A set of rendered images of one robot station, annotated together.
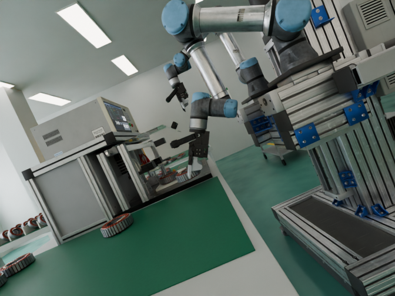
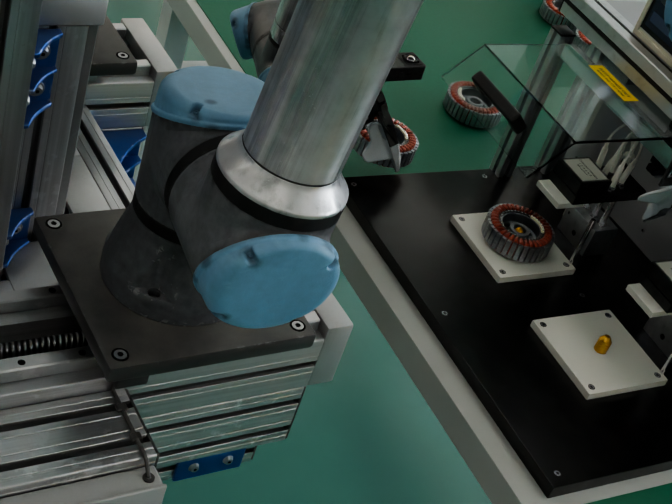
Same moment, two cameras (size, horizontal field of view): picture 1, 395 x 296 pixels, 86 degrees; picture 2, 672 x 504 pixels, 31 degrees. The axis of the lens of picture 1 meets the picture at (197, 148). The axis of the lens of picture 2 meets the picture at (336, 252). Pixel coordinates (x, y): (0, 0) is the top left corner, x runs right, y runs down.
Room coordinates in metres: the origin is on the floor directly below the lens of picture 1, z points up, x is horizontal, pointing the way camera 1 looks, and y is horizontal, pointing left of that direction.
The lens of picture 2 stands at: (2.22, -1.01, 1.83)
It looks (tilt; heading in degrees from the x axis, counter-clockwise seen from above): 37 degrees down; 140
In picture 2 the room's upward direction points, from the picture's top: 20 degrees clockwise
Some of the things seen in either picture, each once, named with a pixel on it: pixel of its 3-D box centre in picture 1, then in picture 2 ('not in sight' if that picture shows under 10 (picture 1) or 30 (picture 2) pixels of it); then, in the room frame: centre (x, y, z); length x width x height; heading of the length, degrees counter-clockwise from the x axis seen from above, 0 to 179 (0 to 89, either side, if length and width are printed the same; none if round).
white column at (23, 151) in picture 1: (37, 168); not in sight; (4.41, 3.15, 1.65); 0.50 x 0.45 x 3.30; 89
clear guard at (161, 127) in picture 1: (149, 138); (578, 106); (1.15, 0.21, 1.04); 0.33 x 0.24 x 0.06; 89
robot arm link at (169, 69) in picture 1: (170, 71); not in sight; (1.59, -0.05, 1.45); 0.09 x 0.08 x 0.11; 84
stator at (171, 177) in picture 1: (168, 177); (518, 232); (1.16, 0.21, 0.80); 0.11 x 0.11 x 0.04
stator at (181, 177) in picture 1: (188, 173); (383, 140); (0.92, 0.08, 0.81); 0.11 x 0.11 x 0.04
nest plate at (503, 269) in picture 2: (170, 181); (512, 244); (1.16, 0.21, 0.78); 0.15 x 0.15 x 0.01; 89
